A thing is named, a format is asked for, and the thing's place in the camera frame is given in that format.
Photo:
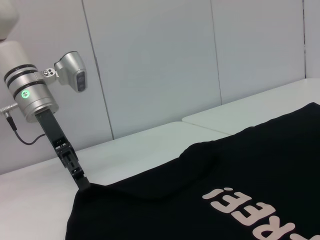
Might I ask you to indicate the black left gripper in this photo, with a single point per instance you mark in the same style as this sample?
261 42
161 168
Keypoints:
56 140

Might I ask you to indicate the black shirt with FREE print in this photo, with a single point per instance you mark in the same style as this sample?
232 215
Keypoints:
200 175

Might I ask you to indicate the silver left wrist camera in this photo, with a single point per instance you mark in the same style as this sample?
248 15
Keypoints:
72 67

